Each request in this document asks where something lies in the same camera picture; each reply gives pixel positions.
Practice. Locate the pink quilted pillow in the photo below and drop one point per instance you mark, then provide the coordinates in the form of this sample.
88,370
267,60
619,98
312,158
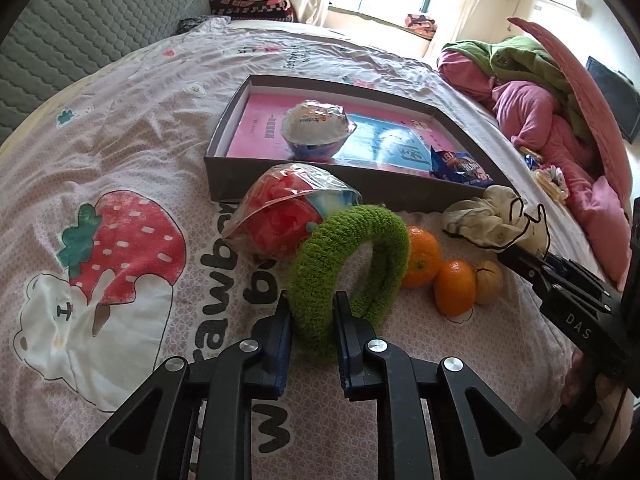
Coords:
595,110

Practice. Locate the large orange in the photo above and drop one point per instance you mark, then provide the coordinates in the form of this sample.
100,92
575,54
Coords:
424,260

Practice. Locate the blue cookie packet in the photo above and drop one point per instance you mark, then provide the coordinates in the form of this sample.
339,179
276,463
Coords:
459,167

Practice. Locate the orange patterned bag on sill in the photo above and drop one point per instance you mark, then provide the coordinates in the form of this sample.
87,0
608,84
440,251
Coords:
421,25

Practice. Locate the small orange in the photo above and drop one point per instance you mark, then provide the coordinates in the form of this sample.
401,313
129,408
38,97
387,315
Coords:
454,288

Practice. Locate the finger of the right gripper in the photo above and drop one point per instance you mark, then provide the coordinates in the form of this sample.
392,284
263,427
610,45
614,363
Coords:
530,267

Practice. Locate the pink crumpled duvet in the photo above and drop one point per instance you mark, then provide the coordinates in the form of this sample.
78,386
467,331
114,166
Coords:
530,117

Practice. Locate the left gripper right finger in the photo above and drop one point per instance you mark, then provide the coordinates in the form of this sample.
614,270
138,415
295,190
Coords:
434,420

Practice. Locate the dark shallow cardboard box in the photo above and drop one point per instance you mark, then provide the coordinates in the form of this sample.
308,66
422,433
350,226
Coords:
229,178

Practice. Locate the cream drawstring cloth pouch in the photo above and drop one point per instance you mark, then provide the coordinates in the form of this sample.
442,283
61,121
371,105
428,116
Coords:
499,220

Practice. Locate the white toy egg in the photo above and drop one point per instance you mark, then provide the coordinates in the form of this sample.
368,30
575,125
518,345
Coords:
316,131

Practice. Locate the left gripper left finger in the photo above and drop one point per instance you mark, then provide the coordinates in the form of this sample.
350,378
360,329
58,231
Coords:
192,419

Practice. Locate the walnut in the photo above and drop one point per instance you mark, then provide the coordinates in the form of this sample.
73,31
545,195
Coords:
488,283

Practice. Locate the red toy egg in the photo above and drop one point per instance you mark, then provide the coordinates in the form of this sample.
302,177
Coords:
283,206

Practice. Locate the black wall television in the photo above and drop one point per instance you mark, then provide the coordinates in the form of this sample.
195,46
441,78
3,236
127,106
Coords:
622,97

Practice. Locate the grey quilted headboard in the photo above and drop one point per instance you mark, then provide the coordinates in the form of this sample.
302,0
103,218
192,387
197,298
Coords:
54,43

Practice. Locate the strawberry print bed sheet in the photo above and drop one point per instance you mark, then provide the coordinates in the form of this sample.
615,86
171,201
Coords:
119,157

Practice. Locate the person's right hand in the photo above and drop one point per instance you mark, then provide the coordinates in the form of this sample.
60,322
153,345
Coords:
584,388

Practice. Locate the green blanket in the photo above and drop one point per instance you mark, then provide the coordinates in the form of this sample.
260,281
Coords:
520,57

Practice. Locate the snack packets pile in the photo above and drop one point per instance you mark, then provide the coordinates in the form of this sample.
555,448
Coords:
549,177

